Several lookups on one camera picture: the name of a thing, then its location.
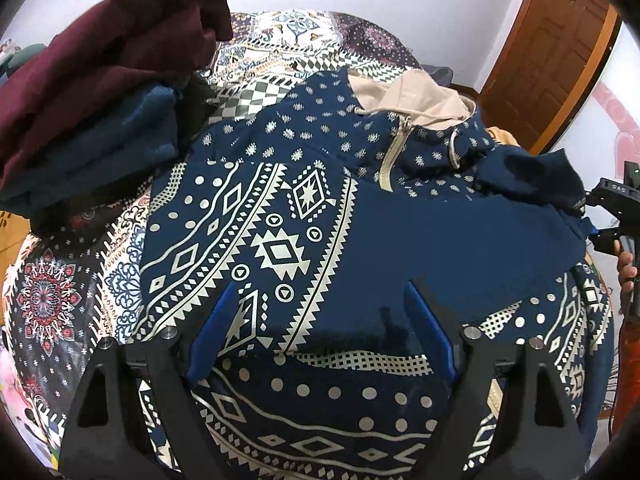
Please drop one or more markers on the dark cloth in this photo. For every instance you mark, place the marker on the dark cloth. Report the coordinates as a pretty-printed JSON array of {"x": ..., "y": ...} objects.
[{"x": 440, "y": 75}]

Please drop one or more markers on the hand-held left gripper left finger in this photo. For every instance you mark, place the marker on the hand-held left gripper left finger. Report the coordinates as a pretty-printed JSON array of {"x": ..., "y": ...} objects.
[{"x": 220, "y": 330}]

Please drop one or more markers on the maroon folded cloth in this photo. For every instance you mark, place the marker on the maroon folded cloth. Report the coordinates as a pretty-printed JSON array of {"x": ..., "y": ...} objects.
[{"x": 100, "y": 60}]

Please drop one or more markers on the teal folded cloth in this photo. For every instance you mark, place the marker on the teal folded cloth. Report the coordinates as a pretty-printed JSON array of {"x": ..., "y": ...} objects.
[{"x": 125, "y": 130}]

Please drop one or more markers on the brown wooden door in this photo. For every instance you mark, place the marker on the brown wooden door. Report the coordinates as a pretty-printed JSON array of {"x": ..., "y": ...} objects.
[{"x": 550, "y": 35}]

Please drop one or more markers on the person's right hand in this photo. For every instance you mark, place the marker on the person's right hand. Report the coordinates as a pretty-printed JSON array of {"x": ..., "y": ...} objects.
[{"x": 625, "y": 270}]

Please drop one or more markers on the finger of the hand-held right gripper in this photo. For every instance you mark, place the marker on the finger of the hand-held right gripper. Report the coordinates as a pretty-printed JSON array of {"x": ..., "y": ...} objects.
[
  {"x": 605, "y": 237},
  {"x": 605, "y": 192}
]

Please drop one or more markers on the person's orange clothing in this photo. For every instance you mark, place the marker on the person's orange clothing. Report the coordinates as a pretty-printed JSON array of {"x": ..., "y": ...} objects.
[{"x": 627, "y": 360}]

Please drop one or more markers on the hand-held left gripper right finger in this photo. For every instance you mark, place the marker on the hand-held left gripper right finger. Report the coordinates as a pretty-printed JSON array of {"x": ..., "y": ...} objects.
[{"x": 432, "y": 330}]

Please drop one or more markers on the navy patterned hooded garment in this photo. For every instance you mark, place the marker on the navy patterned hooded garment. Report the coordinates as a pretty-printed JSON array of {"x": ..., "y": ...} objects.
[{"x": 400, "y": 220}]

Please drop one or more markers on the yellow cloth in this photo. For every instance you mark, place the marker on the yellow cloth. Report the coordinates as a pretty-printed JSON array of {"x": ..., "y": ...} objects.
[{"x": 505, "y": 137}]

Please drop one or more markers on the patchwork printed bedsheet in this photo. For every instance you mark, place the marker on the patchwork printed bedsheet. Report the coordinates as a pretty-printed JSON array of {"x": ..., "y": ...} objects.
[{"x": 65, "y": 285}]

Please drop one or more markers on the pink patterned wall poster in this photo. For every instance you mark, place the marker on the pink patterned wall poster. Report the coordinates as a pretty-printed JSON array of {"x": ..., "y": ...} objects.
[{"x": 615, "y": 110}]

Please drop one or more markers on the black cloth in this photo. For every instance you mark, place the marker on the black cloth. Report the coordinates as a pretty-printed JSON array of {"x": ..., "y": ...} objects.
[{"x": 197, "y": 105}]

